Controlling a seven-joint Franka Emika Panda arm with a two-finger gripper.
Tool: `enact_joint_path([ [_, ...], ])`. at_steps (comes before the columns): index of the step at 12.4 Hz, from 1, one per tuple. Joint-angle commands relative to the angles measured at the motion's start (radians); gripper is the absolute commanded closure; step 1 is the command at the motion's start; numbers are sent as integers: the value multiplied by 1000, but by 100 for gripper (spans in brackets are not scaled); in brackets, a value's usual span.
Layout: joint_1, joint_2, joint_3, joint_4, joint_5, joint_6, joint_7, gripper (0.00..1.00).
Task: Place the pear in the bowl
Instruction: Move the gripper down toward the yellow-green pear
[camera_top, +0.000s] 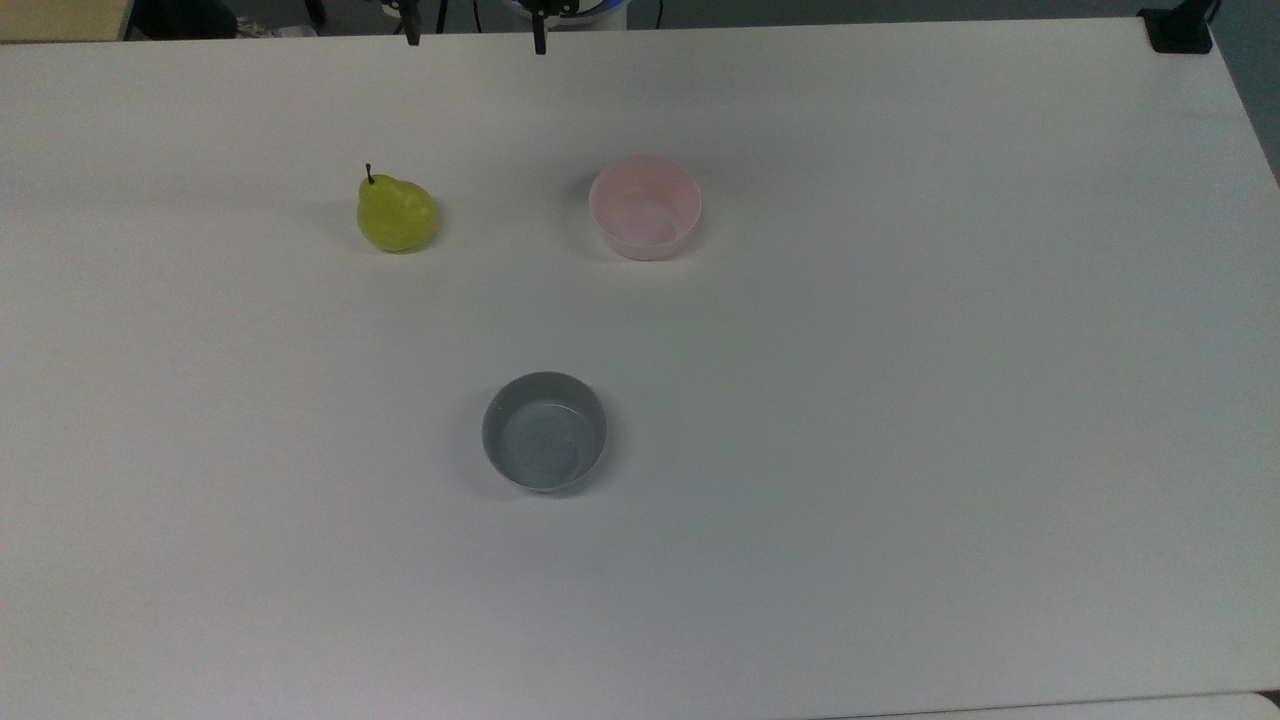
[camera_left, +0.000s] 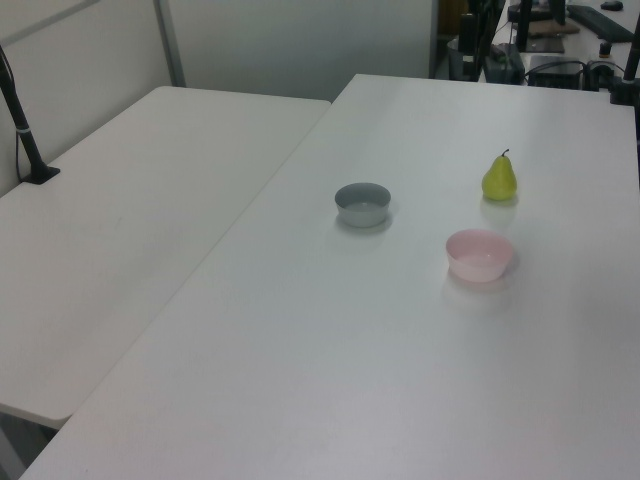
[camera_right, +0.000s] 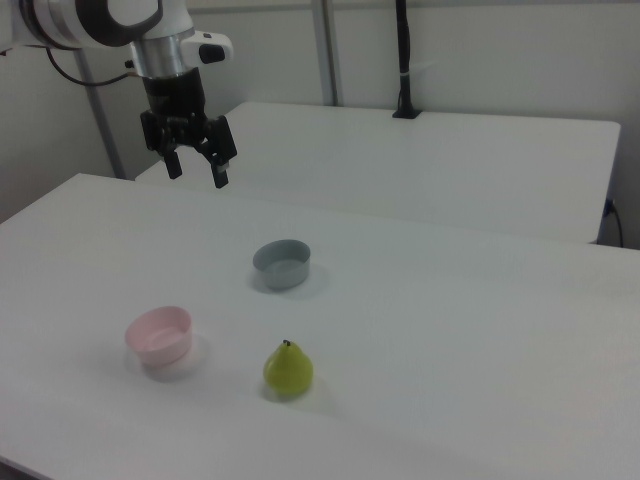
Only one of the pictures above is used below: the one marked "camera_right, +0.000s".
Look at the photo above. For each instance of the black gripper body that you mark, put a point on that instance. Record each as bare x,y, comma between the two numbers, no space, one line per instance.
172,95

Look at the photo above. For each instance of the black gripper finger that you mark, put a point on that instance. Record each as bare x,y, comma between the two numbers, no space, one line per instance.
159,132
220,142

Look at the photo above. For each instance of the green pear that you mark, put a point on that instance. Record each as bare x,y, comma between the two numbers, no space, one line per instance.
288,370

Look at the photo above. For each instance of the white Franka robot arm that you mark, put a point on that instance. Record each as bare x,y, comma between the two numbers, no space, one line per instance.
75,20

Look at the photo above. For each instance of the grey plastic bowl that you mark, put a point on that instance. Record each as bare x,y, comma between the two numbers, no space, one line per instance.
282,265

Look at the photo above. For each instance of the pink plastic bowl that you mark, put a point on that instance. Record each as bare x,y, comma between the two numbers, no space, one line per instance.
160,337

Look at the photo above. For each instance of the white rounded corner table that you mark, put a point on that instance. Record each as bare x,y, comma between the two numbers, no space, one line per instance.
400,165

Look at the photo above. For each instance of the black pole with base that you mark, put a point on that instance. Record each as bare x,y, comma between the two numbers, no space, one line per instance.
404,60

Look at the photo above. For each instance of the slim aluminium partition post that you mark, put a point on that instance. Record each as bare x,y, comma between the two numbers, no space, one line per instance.
102,130

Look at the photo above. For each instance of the wide aluminium partition post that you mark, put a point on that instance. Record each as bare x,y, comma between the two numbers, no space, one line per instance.
327,50

